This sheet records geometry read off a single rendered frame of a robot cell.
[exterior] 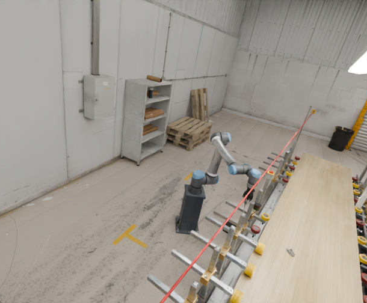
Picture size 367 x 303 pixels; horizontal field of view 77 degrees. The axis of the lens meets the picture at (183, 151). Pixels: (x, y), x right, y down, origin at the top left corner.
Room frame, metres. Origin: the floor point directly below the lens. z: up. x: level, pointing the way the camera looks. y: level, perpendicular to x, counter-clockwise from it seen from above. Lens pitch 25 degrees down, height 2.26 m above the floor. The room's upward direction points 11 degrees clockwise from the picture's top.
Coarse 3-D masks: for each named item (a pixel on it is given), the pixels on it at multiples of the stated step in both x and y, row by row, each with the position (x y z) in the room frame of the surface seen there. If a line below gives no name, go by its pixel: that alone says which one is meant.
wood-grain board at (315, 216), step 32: (320, 160) 3.67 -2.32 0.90; (288, 192) 2.38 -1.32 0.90; (320, 192) 2.53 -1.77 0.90; (352, 192) 2.69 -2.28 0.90; (288, 224) 1.78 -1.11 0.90; (320, 224) 1.87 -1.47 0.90; (352, 224) 1.98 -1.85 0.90; (256, 256) 1.32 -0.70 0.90; (288, 256) 1.38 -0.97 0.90; (320, 256) 1.44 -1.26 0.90; (352, 256) 1.51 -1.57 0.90; (256, 288) 1.05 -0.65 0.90; (288, 288) 1.09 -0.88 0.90; (320, 288) 1.14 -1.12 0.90; (352, 288) 1.19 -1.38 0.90
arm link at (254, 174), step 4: (248, 172) 1.89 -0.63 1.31; (252, 172) 1.85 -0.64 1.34; (256, 172) 1.85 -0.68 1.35; (260, 172) 1.87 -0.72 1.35; (248, 176) 1.87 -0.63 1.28; (252, 176) 1.83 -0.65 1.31; (256, 176) 1.82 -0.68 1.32; (260, 176) 1.85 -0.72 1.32; (248, 180) 1.85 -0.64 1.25; (252, 180) 1.83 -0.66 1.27; (256, 180) 1.82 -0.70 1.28; (252, 184) 1.82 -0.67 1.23
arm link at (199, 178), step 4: (196, 172) 2.51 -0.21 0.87; (200, 172) 2.52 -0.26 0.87; (192, 176) 2.49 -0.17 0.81; (196, 176) 2.43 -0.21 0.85; (200, 176) 2.43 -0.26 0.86; (204, 176) 2.47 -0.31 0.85; (192, 180) 2.46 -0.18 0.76; (196, 180) 2.42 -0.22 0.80; (200, 180) 2.43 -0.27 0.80; (204, 180) 2.45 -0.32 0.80; (192, 184) 2.45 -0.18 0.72; (196, 184) 2.42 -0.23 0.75; (200, 184) 2.44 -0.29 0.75; (204, 184) 2.47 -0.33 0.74
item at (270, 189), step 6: (288, 162) 3.78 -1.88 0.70; (282, 174) 3.25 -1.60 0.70; (270, 186) 2.80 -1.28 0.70; (270, 192) 2.64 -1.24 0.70; (264, 198) 2.46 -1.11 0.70; (264, 204) 2.34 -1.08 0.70; (252, 222) 1.96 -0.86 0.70; (246, 234) 1.76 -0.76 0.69; (240, 240) 1.66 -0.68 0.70; (234, 252) 1.50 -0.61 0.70; (228, 264) 1.38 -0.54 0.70; (216, 276) 1.24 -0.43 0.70; (222, 276) 1.29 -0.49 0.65; (210, 288) 1.13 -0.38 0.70; (198, 294) 1.07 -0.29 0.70; (210, 294) 1.09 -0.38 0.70; (198, 300) 1.03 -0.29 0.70; (204, 300) 1.04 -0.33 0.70
